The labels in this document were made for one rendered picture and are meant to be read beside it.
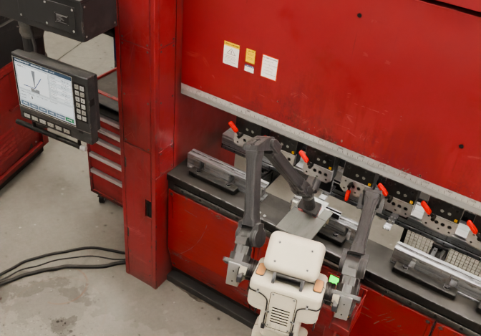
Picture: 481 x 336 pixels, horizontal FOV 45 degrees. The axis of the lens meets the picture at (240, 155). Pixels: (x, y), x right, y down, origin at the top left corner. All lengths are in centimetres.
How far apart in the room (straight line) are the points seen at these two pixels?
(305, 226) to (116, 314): 142
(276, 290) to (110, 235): 215
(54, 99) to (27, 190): 184
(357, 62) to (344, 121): 29
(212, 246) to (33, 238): 140
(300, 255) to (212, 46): 116
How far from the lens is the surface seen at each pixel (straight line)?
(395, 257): 292
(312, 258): 217
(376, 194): 252
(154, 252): 357
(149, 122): 300
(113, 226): 424
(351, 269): 230
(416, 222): 310
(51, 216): 438
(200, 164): 325
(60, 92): 283
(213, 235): 330
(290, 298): 222
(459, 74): 237
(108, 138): 392
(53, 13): 268
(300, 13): 252
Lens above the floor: 287
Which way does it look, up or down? 36 degrees down
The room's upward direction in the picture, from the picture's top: 6 degrees clockwise
